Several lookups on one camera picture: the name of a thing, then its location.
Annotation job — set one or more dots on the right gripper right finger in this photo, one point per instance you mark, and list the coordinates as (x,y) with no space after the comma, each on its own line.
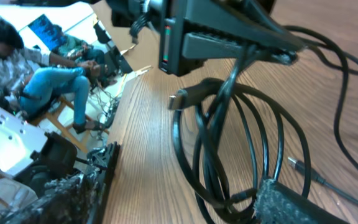
(278,204)

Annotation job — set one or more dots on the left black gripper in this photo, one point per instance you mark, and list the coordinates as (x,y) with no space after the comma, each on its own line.
(183,27)

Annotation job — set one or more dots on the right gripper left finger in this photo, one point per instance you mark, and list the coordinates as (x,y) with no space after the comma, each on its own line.
(74,200)

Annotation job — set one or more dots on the black USB-A to C cable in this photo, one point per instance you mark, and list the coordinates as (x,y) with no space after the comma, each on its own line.
(206,174)

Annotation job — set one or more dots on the seated person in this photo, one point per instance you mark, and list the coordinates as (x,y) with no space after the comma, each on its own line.
(34,76)
(78,50)

